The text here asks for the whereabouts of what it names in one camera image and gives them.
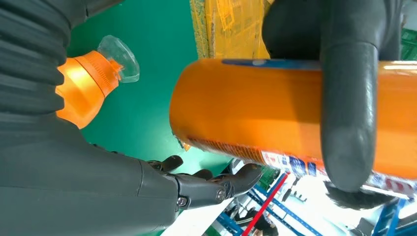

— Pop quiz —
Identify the blue metal storage rack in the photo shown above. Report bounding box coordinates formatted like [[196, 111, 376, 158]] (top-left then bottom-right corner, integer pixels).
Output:
[[216, 173, 417, 236]]

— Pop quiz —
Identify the yellow taped cardboard sheet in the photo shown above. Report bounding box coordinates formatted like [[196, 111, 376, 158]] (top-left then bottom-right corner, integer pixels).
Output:
[[190, 0, 274, 61]]

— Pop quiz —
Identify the red pole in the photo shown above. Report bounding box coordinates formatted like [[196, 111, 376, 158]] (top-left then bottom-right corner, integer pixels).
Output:
[[242, 173, 291, 236]]

